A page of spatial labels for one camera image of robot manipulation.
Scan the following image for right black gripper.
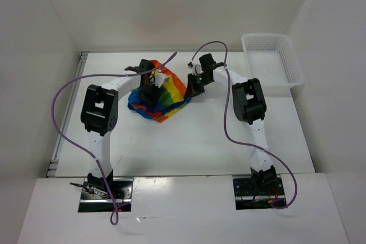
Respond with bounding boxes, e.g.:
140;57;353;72
184;73;212;99

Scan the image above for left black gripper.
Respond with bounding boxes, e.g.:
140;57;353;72
136;79;165;109

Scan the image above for rainbow striped shorts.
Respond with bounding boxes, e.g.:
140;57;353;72
125;60;190;123

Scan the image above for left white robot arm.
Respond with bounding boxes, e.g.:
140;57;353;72
81;59;169;198

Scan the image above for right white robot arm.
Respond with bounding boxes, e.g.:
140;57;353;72
184;54;277;194

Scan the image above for white plastic basket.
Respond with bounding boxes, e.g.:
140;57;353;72
241;33;305;89

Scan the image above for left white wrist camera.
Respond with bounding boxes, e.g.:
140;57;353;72
152;72;169;87

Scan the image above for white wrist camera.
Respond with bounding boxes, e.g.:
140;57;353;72
188;62;203;75
152;72;169;87

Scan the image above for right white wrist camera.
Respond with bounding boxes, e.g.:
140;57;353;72
188;62;203;75

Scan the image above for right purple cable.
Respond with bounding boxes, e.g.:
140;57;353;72
190;40;298;209

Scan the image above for purple cable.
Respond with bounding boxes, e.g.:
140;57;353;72
50;51;178;225
190;40;298;209

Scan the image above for aluminium table edge rail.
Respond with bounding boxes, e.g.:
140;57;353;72
46;51;89;178

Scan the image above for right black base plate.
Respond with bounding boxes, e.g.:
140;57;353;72
233;175;287;210

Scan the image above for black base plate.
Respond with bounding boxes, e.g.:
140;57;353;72
233;175;287;210
73;178;133;213

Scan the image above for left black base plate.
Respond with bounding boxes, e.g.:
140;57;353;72
73;178;133;213

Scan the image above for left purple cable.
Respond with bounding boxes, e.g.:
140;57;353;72
50;51;178;225

